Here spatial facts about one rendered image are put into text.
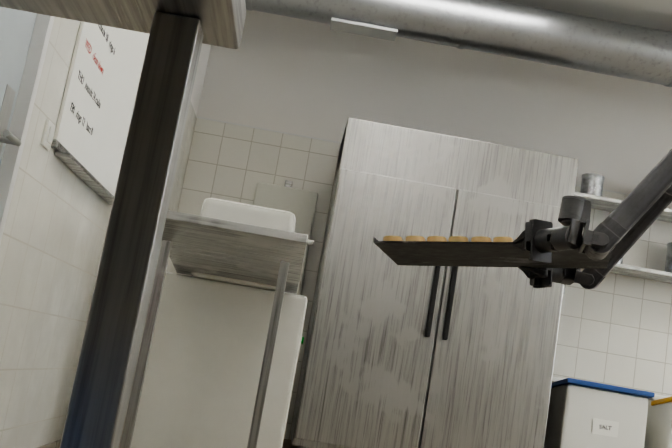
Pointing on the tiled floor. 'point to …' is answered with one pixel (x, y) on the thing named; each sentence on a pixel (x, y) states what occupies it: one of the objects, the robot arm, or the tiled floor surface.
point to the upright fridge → (429, 299)
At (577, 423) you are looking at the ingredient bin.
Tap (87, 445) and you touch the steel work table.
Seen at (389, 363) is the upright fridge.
